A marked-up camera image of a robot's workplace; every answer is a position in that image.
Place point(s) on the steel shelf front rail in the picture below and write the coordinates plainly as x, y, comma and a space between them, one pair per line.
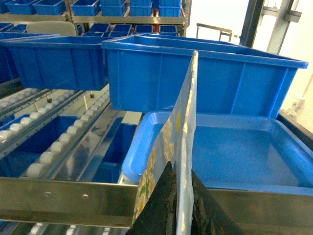
111, 205

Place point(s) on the blue plastic tray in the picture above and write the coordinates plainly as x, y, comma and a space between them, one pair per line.
250, 153

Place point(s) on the white roller track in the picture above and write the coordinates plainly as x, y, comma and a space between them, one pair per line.
67, 140

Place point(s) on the flower gift bag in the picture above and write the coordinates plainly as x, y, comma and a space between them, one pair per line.
174, 144

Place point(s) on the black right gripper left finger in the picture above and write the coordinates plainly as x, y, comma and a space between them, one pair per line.
159, 215

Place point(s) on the blue bin on left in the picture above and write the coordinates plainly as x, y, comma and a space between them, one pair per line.
64, 62

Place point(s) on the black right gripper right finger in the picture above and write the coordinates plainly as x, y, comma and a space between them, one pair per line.
208, 216

